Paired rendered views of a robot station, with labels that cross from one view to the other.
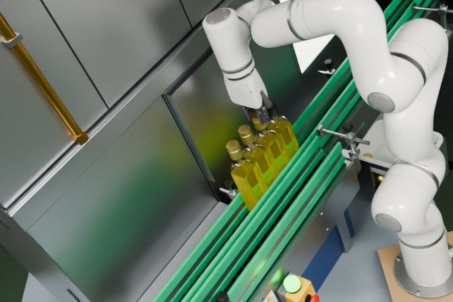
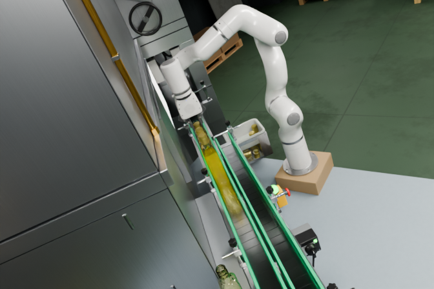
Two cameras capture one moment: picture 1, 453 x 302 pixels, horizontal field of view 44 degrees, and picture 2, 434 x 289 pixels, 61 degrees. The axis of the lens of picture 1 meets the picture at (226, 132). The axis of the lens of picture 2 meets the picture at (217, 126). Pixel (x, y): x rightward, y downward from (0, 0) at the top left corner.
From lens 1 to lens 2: 1.17 m
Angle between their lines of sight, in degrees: 48
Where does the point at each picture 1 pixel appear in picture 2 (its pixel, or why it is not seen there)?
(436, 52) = not seen: hidden behind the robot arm
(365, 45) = (260, 20)
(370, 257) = not seen: hidden behind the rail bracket
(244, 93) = (192, 105)
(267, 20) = (205, 40)
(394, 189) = (285, 104)
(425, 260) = (304, 147)
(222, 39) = (178, 69)
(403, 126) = (279, 61)
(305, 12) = (226, 22)
